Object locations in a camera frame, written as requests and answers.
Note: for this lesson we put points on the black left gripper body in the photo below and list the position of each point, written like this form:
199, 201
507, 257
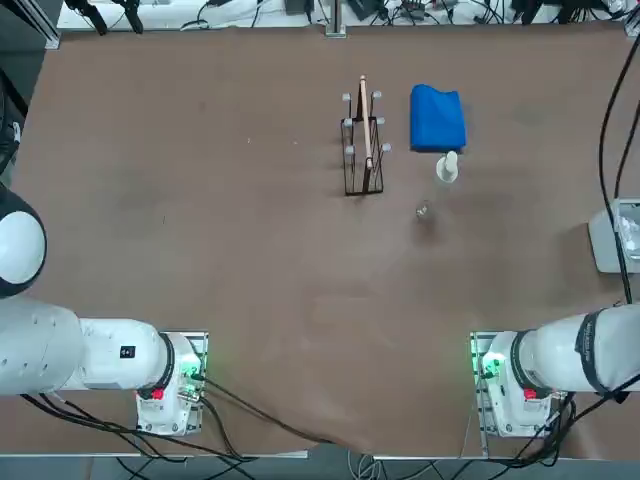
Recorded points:
9, 145

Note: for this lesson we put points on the white used tissue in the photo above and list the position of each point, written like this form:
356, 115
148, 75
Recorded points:
629, 232

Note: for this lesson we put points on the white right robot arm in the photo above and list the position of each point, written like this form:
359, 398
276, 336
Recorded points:
550, 350

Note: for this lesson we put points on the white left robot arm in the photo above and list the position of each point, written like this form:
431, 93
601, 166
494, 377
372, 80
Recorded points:
50, 345

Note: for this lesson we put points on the stainless steel trash bin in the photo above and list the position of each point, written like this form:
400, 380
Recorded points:
602, 240

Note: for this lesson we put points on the black stand leg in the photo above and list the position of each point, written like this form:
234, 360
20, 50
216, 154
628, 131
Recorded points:
95, 17
132, 17

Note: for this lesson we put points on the folded blue cloth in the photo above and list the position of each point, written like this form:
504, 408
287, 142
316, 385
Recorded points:
437, 117

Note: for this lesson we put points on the clear bottle with white cap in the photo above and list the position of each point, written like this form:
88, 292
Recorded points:
446, 169

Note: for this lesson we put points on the aluminium frame rail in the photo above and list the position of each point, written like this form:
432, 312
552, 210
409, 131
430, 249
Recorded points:
42, 27

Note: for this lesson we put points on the aluminium camera post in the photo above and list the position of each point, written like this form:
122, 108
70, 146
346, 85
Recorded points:
336, 20

